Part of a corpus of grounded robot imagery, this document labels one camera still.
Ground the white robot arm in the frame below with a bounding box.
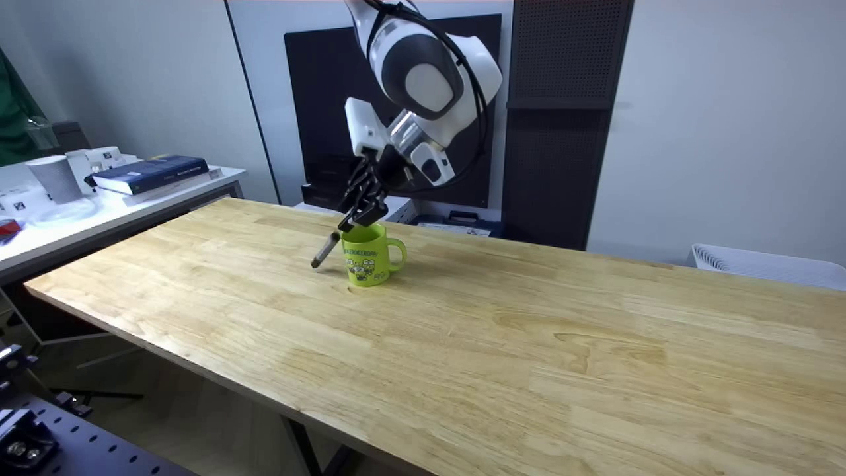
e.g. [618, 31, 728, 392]
[338, 0, 502, 232]

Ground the black perforated metal plate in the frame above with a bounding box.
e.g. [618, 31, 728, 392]
[0, 342, 193, 476]

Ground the dark tall cabinet panel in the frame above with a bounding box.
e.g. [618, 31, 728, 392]
[502, 0, 634, 248]

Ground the white side table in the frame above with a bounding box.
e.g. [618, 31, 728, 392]
[0, 167, 240, 283]

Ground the white bin at right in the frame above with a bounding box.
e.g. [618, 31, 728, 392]
[690, 243, 846, 292]

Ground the dark blue book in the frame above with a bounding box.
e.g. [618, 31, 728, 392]
[94, 156, 209, 197]

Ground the large black monitor screen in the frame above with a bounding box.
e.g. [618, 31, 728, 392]
[283, 27, 492, 208]

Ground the white device on side table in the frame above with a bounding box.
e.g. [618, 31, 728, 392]
[28, 146, 121, 203]

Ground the yellow-green printed mug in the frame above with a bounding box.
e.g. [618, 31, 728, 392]
[342, 224, 408, 285]

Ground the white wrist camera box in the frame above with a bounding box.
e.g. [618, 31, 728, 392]
[343, 97, 392, 160]

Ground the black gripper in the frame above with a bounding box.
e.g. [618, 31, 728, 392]
[338, 146, 411, 232]

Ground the black case with label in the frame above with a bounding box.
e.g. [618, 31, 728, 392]
[415, 211, 501, 238]

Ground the black marker with yellow label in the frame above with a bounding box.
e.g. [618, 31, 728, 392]
[310, 227, 343, 271]

